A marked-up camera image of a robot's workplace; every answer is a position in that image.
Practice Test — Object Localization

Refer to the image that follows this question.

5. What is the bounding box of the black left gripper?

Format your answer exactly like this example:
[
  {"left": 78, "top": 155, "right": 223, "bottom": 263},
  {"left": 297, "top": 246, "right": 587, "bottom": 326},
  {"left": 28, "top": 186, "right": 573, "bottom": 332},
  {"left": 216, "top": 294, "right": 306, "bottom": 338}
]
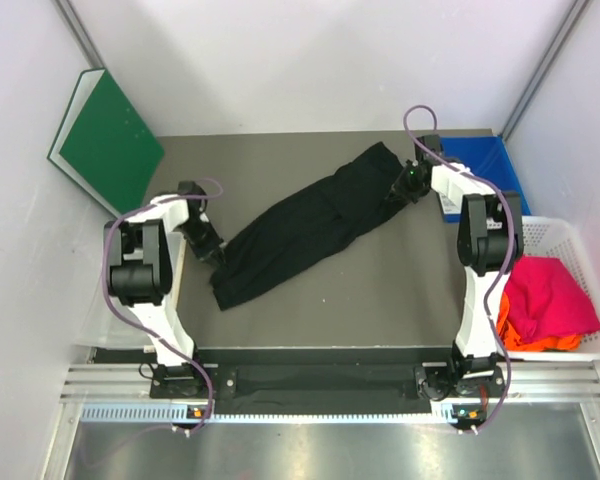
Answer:
[{"left": 177, "top": 219, "right": 228, "bottom": 270}]

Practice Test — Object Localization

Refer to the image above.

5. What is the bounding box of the black t shirt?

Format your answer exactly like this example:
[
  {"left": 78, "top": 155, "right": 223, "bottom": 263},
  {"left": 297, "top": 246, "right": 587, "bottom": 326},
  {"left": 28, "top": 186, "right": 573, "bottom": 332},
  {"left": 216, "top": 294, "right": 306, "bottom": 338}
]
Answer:
[{"left": 210, "top": 142, "right": 406, "bottom": 311}]

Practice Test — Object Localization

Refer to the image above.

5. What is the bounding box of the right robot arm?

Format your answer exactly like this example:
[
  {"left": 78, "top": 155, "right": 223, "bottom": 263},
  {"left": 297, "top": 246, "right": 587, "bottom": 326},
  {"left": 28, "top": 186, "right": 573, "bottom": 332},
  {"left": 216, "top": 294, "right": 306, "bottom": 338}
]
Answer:
[{"left": 391, "top": 134, "right": 524, "bottom": 396}]

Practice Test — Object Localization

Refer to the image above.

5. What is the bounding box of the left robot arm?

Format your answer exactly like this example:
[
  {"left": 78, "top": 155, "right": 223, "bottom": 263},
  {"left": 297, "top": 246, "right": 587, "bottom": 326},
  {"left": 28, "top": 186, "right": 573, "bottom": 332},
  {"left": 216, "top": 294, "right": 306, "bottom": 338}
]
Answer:
[{"left": 101, "top": 180, "right": 225, "bottom": 399}]

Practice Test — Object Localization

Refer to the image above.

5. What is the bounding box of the blue folder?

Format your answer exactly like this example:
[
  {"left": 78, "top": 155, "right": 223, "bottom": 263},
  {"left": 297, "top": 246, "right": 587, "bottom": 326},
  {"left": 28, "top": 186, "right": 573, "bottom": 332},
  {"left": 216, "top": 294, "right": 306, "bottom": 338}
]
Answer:
[{"left": 440, "top": 136, "right": 531, "bottom": 216}]

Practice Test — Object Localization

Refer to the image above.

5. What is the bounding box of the clear plastic bin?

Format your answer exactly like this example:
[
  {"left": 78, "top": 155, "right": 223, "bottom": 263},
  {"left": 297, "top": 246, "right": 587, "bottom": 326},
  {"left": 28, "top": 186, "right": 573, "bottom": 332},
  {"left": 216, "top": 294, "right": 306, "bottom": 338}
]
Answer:
[{"left": 72, "top": 232, "right": 187, "bottom": 350}]

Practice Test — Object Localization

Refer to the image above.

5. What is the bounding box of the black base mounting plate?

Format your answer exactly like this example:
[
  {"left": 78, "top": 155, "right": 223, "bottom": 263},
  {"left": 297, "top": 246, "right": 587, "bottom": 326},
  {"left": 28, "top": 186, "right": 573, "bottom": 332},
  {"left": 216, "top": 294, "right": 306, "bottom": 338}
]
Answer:
[{"left": 150, "top": 364, "right": 504, "bottom": 416}]

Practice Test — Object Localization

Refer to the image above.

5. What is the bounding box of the green binder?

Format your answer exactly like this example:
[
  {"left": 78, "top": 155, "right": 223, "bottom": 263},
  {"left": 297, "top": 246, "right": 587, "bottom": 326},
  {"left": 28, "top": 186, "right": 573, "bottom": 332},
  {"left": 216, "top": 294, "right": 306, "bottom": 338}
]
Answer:
[{"left": 47, "top": 69, "right": 164, "bottom": 216}]

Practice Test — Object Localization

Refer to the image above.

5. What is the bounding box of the pink t shirt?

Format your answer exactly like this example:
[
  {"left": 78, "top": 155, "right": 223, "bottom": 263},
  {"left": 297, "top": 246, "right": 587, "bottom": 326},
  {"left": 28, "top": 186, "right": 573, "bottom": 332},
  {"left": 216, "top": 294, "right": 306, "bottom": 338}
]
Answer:
[{"left": 497, "top": 256, "right": 600, "bottom": 352}]

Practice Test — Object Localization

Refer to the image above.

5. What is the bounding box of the orange t shirt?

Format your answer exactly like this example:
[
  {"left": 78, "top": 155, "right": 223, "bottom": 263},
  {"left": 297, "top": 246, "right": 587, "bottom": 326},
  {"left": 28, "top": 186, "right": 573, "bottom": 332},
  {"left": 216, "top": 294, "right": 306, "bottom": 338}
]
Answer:
[{"left": 494, "top": 292, "right": 583, "bottom": 354}]

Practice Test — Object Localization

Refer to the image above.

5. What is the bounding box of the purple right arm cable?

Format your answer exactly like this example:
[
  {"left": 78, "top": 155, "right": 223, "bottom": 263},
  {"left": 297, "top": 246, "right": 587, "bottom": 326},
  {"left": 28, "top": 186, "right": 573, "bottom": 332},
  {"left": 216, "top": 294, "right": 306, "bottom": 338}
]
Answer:
[{"left": 402, "top": 104, "right": 511, "bottom": 435}]

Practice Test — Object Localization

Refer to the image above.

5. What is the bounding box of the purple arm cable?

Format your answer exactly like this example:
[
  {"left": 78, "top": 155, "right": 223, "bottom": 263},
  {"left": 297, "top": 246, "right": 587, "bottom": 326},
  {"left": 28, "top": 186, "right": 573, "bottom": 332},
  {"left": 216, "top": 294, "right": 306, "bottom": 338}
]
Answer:
[
  {"left": 402, "top": 104, "right": 511, "bottom": 435},
  {"left": 79, "top": 177, "right": 225, "bottom": 469}
]

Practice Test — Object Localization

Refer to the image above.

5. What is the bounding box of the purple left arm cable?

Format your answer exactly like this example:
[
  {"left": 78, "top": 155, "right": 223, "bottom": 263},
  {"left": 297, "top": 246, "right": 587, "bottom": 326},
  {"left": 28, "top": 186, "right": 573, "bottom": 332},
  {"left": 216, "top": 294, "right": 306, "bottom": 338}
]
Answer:
[{"left": 79, "top": 177, "right": 225, "bottom": 469}]

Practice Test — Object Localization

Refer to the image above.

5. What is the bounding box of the aluminium frame rail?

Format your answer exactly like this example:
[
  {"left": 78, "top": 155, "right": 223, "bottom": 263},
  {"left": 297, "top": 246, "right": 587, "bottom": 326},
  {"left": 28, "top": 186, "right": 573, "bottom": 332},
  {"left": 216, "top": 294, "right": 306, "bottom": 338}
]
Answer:
[{"left": 60, "top": 364, "right": 600, "bottom": 428}]

